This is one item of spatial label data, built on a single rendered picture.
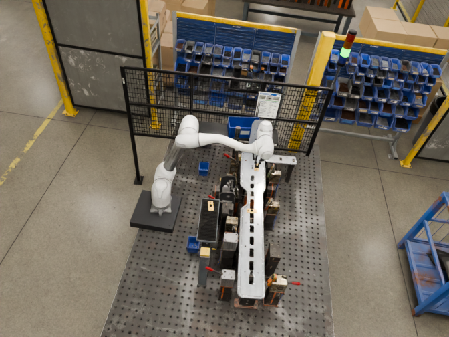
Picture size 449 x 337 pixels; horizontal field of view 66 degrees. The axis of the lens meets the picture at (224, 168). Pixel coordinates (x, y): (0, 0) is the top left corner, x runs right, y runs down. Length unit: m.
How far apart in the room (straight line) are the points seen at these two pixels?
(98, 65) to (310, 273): 3.41
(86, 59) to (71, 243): 2.19
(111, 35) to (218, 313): 3.19
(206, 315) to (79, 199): 2.19
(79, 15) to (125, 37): 0.54
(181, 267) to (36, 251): 1.70
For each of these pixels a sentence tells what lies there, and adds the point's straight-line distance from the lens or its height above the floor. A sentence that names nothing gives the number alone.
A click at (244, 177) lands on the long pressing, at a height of 1.00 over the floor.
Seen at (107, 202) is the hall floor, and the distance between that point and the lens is 4.16.
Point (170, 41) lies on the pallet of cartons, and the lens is 5.41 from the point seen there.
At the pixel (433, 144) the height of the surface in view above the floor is 0.41.
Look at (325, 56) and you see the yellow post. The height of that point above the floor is 1.83.
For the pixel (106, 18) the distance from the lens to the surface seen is 4.33.
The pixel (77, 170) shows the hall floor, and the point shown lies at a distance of 4.57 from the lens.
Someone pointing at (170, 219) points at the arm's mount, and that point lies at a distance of 3.02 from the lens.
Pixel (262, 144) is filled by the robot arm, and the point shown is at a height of 1.66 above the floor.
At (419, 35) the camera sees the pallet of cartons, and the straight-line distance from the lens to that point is 5.41.
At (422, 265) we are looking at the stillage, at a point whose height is 0.17.
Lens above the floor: 3.25
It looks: 47 degrees down
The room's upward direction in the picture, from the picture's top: 7 degrees clockwise
